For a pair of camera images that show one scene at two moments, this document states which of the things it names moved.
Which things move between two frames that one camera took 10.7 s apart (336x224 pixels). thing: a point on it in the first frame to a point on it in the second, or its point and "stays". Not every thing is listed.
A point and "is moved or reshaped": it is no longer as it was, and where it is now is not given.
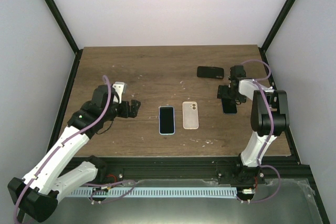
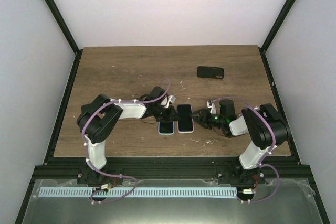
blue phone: x=166 y=120 stays
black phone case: x=210 y=72 stays
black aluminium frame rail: x=132 y=169 stays
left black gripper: x=126 y=113 to x=170 y=115
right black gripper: x=224 y=93 to x=202 y=118
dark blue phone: x=229 y=106 is moved or reshaped
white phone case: x=190 y=110 to x=186 y=132
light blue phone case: x=174 y=119 stays
